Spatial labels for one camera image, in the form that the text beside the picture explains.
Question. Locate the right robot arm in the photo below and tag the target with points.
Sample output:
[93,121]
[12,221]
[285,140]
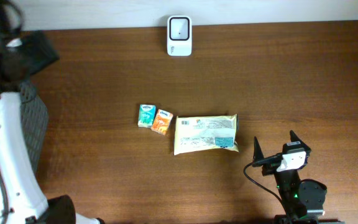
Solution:
[301,199]

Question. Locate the orange tissue pack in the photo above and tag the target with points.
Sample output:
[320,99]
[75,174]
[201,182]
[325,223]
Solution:
[162,122]

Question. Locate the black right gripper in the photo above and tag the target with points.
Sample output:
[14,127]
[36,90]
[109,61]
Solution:
[272,167]

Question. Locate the teal tissue pack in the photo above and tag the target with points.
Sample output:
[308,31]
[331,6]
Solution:
[146,116]

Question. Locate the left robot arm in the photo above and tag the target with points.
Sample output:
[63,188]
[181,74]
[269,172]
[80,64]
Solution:
[21,199]

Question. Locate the grey plastic basket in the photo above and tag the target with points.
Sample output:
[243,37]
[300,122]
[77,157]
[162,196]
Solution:
[34,120]

